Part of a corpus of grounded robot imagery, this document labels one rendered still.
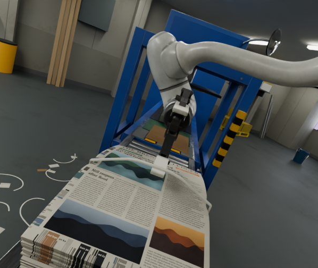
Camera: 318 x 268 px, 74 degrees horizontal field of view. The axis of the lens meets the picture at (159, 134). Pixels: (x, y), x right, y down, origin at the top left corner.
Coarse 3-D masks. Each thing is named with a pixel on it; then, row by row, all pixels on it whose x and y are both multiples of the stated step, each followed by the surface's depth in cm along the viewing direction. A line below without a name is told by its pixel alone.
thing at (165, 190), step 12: (96, 156) 51; (84, 168) 45; (96, 168) 46; (108, 168) 48; (120, 168) 49; (132, 168) 51; (120, 180) 45; (132, 180) 46; (144, 180) 48; (156, 180) 49; (156, 192) 45; (168, 192) 46; (180, 192) 48; (192, 192) 50; (180, 204) 44; (192, 204) 45; (204, 204) 47
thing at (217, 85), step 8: (200, 72) 366; (200, 80) 370; (208, 80) 368; (216, 80) 366; (224, 80) 364; (152, 88) 385; (208, 88) 371; (216, 88) 369; (224, 88) 367; (152, 96) 389; (160, 96) 387; (200, 96) 377; (208, 96) 375; (144, 104) 396; (152, 104) 393; (200, 104) 380; (208, 104) 378; (216, 104) 377; (144, 112) 399; (200, 112) 384; (208, 112) 382; (200, 120) 388; (200, 128) 392
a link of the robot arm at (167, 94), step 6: (180, 84) 66; (186, 84) 67; (162, 90) 68; (168, 90) 67; (174, 90) 66; (180, 90) 66; (162, 96) 69; (168, 96) 67; (174, 96) 67; (192, 96) 68; (168, 102) 68; (192, 102) 67
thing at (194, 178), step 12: (108, 156) 53; (120, 156) 56; (132, 156) 59; (144, 156) 64; (144, 168) 53; (168, 168) 60; (180, 168) 64; (168, 180) 51; (180, 180) 54; (192, 180) 56; (204, 192) 51
